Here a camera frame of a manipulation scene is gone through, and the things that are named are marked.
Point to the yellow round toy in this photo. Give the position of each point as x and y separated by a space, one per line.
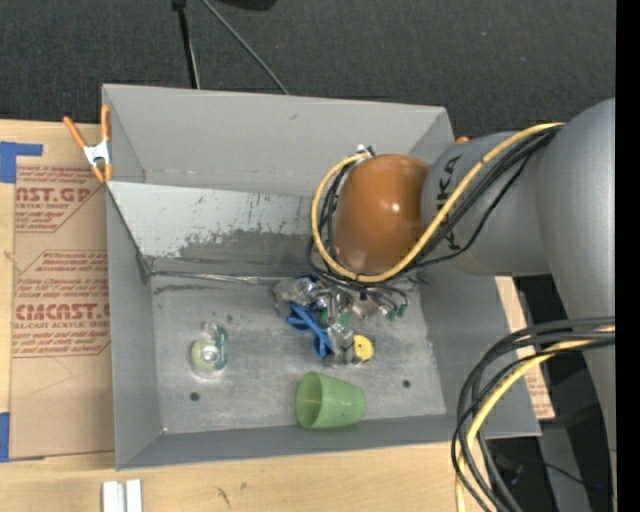
365 348

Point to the brown cardboard board, red print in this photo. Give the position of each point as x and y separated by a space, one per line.
60 380

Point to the grey metal bin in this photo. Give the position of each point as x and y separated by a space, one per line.
260 150

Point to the clear glass thing, green inside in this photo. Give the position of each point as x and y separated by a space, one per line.
209 354

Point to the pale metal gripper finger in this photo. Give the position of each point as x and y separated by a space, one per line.
332 303
342 341

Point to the green plastic cup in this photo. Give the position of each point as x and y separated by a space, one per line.
332 402

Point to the clear crumpled plastic thing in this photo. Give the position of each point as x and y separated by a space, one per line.
292 291

